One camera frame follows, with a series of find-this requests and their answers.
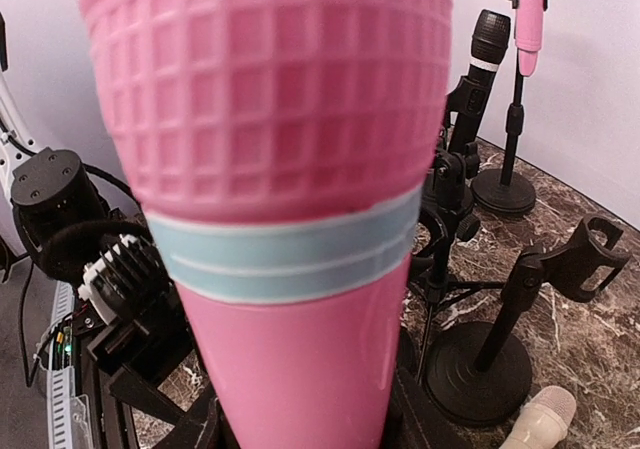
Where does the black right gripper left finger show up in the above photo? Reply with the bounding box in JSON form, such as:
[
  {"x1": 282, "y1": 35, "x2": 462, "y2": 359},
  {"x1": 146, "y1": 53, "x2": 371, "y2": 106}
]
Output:
[{"x1": 164, "y1": 384, "x2": 222, "y2": 449}]

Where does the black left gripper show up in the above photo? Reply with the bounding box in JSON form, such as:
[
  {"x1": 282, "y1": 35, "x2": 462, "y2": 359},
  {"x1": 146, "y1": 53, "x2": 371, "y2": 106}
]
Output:
[{"x1": 88, "y1": 290, "x2": 194, "y2": 409}]

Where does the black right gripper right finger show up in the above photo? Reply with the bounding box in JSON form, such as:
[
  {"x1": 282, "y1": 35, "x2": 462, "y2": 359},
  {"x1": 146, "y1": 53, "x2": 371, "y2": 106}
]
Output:
[{"x1": 389, "y1": 368, "x2": 472, "y2": 449}]

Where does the round-base mic stand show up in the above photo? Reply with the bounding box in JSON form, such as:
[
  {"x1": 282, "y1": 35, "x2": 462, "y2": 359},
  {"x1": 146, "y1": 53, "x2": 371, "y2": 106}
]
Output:
[
  {"x1": 421, "y1": 215, "x2": 630, "y2": 428},
  {"x1": 471, "y1": 0, "x2": 548, "y2": 217}
]

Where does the tall beige microphone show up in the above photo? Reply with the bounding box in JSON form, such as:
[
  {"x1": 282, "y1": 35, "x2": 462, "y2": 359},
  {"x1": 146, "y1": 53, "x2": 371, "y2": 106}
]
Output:
[{"x1": 500, "y1": 386, "x2": 577, "y2": 449}]

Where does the black tripod mic stand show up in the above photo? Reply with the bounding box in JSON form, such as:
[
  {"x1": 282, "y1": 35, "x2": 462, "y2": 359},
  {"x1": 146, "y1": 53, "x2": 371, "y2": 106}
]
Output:
[{"x1": 410, "y1": 149, "x2": 504, "y2": 381}]

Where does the black stand with textured grip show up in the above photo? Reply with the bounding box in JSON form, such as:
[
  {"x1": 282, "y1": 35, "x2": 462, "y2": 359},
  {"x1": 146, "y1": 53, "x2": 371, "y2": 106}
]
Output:
[{"x1": 419, "y1": 75, "x2": 494, "y2": 246}]

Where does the pink microphone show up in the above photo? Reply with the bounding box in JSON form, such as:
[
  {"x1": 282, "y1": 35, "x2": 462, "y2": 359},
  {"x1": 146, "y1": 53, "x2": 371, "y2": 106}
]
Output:
[
  {"x1": 515, "y1": 0, "x2": 546, "y2": 77},
  {"x1": 77, "y1": 0, "x2": 453, "y2": 448}
]

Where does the black toy microphone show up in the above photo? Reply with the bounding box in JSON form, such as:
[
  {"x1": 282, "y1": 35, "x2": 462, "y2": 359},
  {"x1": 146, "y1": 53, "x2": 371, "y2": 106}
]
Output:
[{"x1": 445, "y1": 9, "x2": 511, "y2": 153}]

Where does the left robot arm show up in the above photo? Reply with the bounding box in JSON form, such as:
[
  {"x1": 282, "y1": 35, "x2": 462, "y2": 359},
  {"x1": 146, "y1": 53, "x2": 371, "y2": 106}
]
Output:
[{"x1": 1, "y1": 89, "x2": 192, "y2": 423}]

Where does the white slotted cable duct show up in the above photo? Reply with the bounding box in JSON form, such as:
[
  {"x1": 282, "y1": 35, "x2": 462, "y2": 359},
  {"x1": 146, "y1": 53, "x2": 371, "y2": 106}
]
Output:
[{"x1": 46, "y1": 282, "x2": 75, "y2": 449}]

